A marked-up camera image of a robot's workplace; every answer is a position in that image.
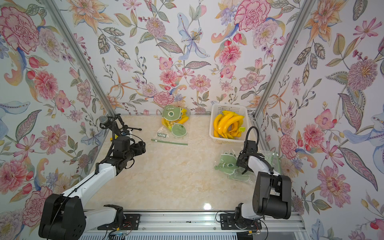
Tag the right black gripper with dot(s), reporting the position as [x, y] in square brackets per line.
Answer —
[239, 161]

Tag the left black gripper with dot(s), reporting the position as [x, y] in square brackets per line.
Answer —
[140, 146]

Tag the zip-top bag bananas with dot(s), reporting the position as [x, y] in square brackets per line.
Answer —
[273, 159]
[175, 128]
[227, 165]

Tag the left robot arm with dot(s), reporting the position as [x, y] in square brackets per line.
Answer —
[64, 217]

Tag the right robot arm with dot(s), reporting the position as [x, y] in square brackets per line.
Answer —
[272, 192]

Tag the black microphone tripod stand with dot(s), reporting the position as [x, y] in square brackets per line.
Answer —
[116, 125]

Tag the white plastic basket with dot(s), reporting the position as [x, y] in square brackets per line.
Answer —
[224, 109]

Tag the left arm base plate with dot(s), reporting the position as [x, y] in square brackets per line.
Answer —
[122, 221]

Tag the aluminium front rail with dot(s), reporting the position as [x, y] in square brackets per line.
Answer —
[200, 225]

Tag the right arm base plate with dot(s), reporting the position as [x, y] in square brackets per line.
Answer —
[235, 221]

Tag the left corner aluminium post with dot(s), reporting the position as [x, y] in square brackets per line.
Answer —
[58, 18]

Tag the corner aluminium post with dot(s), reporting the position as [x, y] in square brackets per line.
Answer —
[282, 59]
[58, 18]

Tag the right corner aluminium post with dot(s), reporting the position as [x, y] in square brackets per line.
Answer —
[282, 59]

